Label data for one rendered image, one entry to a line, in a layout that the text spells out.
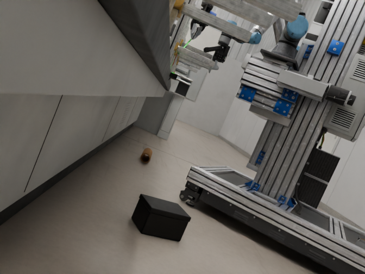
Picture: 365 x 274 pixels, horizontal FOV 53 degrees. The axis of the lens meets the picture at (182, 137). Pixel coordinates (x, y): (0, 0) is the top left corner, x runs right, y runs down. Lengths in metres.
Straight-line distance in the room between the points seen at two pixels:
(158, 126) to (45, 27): 4.85
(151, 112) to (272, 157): 2.96
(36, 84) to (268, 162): 2.18
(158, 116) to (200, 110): 6.41
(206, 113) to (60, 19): 11.22
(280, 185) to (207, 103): 9.18
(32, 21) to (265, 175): 2.23
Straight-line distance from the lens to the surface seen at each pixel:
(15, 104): 0.87
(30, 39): 0.27
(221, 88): 11.55
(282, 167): 2.41
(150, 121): 5.12
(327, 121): 2.36
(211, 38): 5.04
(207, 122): 11.53
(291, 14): 0.76
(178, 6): 1.18
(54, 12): 0.29
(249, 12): 1.00
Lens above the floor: 0.56
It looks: 5 degrees down
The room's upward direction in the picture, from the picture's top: 23 degrees clockwise
